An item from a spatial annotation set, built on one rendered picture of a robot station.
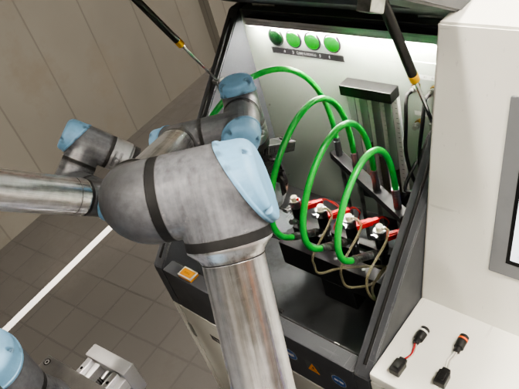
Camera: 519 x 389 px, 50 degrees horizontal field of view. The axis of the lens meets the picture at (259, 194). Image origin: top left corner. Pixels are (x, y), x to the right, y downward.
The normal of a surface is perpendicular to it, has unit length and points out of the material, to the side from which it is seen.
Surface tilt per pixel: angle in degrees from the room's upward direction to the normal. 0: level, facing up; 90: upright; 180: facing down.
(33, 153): 90
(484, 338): 0
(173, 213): 71
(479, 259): 76
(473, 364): 0
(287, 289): 0
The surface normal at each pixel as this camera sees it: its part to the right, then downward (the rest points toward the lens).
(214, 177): -0.17, -0.14
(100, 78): 0.80, 0.19
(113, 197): -0.66, -0.04
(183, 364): -0.25, -0.75
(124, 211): -0.46, 0.24
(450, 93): -0.66, 0.41
